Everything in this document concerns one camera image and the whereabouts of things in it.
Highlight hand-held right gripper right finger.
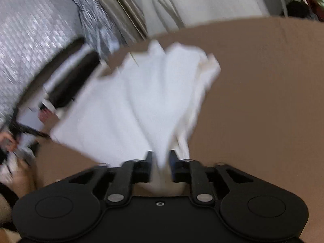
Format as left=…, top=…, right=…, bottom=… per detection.
left=169, top=150, right=254, bottom=206

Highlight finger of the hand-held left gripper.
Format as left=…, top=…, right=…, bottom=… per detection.
left=10, top=108, right=51, bottom=140

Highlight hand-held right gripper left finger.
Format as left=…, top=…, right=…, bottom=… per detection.
left=68, top=151, right=153, bottom=206

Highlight white knit garment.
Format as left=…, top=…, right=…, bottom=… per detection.
left=50, top=40, right=221, bottom=197

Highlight person's left hand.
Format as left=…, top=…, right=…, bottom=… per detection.
left=0, top=132, right=18, bottom=153

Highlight person's bare leg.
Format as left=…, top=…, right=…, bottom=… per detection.
left=0, top=161, right=38, bottom=243

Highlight black oblong object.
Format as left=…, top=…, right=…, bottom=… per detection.
left=48, top=51, right=101, bottom=108

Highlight silver quilted foil sheet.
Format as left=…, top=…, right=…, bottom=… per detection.
left=0, top=0, right=85, bottom=130

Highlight grey patterned cloth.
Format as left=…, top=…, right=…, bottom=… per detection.
left=59, top=0, right=122, bottom=59

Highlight beige flat boards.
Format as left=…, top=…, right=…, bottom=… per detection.
left=83, top=0, right=149, bottom=40

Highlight white curtain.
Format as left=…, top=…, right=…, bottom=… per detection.
left=118, top=0, right=269, bottom=38

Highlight black garment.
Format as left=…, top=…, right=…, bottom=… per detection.
left=280, top=0, right=312, bottom=19

